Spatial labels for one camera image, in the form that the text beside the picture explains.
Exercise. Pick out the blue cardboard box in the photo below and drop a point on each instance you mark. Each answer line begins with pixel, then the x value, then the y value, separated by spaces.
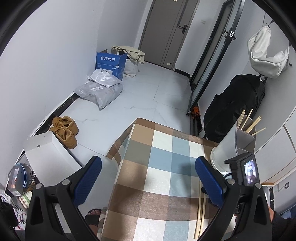
pixel 112 62

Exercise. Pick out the black backpack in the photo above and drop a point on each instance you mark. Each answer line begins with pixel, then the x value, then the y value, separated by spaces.
pixel 244 93

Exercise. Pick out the small screen device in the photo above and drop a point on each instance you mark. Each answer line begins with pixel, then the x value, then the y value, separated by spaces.
pixel 16 179

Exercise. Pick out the blue round appliance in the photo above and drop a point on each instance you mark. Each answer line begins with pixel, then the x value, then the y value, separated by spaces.
pixel 27 178

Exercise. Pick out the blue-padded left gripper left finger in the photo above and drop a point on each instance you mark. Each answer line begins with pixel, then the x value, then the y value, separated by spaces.
pixel 42 220

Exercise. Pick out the white cardboard box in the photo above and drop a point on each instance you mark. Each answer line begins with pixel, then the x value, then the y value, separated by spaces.
pixel 49 159

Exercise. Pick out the grey plastic mailer bag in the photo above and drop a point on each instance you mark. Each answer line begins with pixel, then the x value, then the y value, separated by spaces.
pixel 99 94

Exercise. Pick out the checkered blue brown tablecloth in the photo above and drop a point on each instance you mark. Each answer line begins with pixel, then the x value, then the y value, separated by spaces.
pixel 156 190

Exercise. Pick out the grey entrance door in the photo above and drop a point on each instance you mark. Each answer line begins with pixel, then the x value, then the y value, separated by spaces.
pixel 165 30

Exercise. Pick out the white plastic mailer bag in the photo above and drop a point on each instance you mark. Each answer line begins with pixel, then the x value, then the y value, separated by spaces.
pixel 104 78

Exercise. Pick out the beige cloth bag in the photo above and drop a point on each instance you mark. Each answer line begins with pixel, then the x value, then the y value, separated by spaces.
pixel 134 57

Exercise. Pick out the black framed glass door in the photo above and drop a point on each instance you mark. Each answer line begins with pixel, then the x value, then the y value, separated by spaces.
pixel 221 37

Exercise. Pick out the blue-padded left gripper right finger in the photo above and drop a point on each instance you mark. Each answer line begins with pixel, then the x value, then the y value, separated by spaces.
pixel 215 186

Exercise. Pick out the person's right hand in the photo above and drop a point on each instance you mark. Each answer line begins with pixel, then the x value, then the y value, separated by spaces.
pixel 260 222

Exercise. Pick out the grey cylindrical utensil holder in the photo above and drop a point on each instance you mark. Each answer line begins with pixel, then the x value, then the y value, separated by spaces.
pixel 236 142

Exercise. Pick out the person's foot in sandal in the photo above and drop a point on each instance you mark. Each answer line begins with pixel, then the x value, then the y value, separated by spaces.
pixel 92 219

